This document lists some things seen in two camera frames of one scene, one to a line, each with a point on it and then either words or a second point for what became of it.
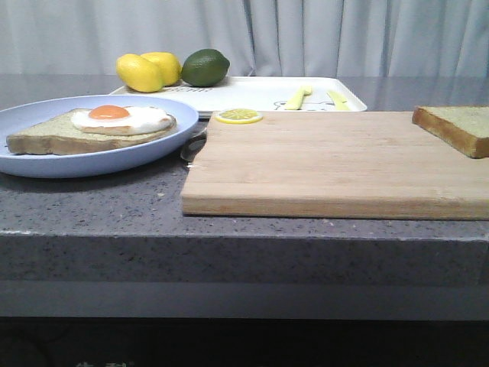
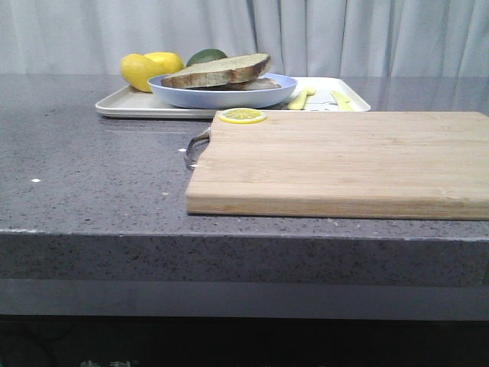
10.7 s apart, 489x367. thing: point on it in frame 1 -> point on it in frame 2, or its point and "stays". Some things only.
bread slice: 57,134 -> 259,84
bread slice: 466,128 -> 219,72
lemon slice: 238,116 stays
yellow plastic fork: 296,102 stays
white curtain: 317,38 stays
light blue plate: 16,116 -> 225,99
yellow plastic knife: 340,103 stays
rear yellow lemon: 169,66 stays
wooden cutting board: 346,164 stays
